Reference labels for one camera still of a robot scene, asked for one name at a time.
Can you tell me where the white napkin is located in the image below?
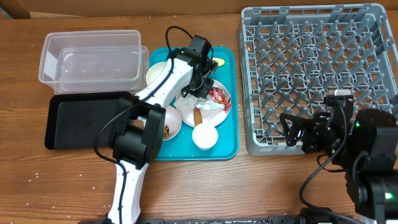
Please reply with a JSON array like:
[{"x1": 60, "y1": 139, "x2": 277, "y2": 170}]
[{"x1": 174, "y1": 95, "x2": 224, "y2": 112}]

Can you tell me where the red snack wrapper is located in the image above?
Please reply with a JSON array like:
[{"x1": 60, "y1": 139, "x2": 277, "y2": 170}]
[{"x1": 209, "y1": 87, "x2": 232, "y2": 111}]

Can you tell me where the brown carrot stick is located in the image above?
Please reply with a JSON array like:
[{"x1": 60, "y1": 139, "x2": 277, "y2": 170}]
[{"x1": 193, "y1": 107, "x2": 203, "y2": 126}]

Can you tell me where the pink bowl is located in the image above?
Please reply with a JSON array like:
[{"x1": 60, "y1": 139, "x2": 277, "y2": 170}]
[{"x1": 163, "y1": 106, "x2": 182, "y2": 141}]

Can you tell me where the cream green bowl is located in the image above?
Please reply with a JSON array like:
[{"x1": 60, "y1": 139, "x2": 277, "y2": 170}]
[{"x1": 146, "y1": 62, "x2": 167, "y2": 91}]

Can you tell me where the brown food scrap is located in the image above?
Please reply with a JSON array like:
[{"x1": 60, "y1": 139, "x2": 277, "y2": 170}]
[{"x1": 163, "y1": 125, "x2": 170, "y2": 137}]

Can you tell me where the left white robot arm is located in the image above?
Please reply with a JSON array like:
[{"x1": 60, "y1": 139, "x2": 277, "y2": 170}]
[{"x1": 97, "y1": 47, "x2": 218, "y2": 223}]

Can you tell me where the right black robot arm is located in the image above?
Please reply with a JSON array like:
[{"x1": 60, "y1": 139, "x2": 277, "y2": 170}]
[{"x1": 280, "y1": 106, "x2": 397, "y2": 223}]

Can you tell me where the grey dishwasher rack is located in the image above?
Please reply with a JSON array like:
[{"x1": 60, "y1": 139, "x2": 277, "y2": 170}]
[{"x1": 238, "y1": 3, "x2": 397, "y2": 156}]

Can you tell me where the black waste tray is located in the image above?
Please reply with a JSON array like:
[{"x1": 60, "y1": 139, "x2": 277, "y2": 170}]
[{"x1": 44, "y1": 91, "x2": 131, "y2": 150}]

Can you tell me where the yellow plastic spoon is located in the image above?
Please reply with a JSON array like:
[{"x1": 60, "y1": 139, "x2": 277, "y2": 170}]
[{"x1": 212, "y1": 58, "x2": 225, "y2": 67}]

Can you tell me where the large white plate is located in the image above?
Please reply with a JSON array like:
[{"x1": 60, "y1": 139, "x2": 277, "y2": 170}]
[{"x1": 175, "y1": 80, "x2": 232, "y2": 127}]

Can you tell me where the small white cup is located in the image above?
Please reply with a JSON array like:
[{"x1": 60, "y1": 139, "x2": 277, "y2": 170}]
[{"x1": 192, "y1": 123, "x2": 218, "y2": 151}]

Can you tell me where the clear plastic bin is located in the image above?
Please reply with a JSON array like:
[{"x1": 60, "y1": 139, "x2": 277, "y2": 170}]
[{"x1": 39, "y1": 30, "x2": 149, "y2": 94}]

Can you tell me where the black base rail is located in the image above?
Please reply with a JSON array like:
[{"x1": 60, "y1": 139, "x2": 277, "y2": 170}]
[{"x1": 137, "y1": 208, "x2": 354, "y2": 224}]

